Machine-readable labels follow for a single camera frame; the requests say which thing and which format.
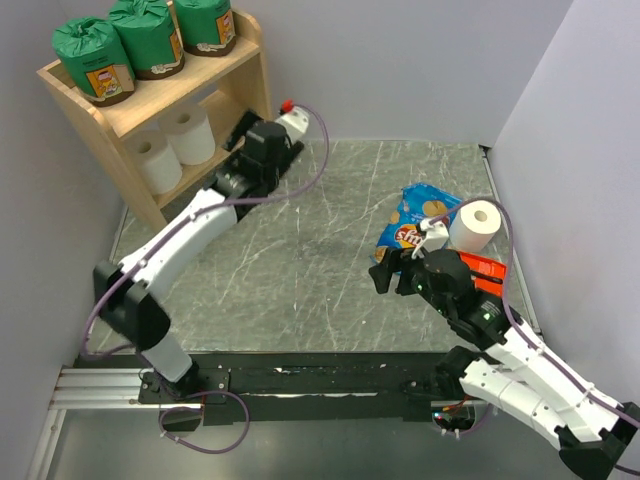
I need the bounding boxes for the wooden two-tier shelf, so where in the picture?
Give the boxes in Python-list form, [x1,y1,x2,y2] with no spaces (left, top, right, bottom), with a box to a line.
[37,10,274,232]

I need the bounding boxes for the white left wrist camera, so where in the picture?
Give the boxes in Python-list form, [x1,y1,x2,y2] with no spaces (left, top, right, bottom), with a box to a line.
[275,99,310,144]

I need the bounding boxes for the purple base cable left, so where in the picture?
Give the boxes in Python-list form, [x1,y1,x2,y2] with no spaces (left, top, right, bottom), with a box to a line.
[158,389,251,455]

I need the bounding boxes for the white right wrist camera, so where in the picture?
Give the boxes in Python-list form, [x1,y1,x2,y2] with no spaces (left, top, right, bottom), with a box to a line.
[411,218,449,259]

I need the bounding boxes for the blue Lays chips bag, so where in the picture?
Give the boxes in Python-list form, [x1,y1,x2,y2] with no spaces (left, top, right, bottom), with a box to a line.
[372,183,461,263]

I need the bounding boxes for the green roll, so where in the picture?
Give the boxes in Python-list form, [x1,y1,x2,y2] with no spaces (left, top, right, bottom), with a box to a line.
[173,0,236,57]
[51,16,135,107]
[108,1,185,80]

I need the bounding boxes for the white roll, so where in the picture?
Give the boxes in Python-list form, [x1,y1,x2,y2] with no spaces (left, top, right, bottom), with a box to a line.
[158,103,216,166]
[125,130,182,195]
[449,200,502,253]

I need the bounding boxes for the orange tool package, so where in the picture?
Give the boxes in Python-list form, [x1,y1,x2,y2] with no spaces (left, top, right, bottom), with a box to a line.
[459,251,507,297]

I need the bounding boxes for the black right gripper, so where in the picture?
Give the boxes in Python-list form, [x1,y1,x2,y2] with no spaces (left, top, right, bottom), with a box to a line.
[368,245,452,316]

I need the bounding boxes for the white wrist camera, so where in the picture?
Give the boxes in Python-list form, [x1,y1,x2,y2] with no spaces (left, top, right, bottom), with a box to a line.
[411,218,449,259]
[275,99,310,144]

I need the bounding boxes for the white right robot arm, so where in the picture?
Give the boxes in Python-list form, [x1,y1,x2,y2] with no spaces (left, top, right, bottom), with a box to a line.
[369,248,639,479]

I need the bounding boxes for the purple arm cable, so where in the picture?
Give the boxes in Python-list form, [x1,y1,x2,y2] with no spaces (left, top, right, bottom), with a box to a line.
[424,197,640,476]
[80,102,331,361]

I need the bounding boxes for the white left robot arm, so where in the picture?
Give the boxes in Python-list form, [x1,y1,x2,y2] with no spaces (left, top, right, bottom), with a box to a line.
[93,106,309,402]

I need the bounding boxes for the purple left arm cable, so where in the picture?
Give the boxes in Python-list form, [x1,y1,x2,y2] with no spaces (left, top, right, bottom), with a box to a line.
[80,102,331,361]

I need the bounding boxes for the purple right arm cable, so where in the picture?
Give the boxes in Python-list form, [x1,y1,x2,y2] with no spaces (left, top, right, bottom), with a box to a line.
[424,197,640,476]

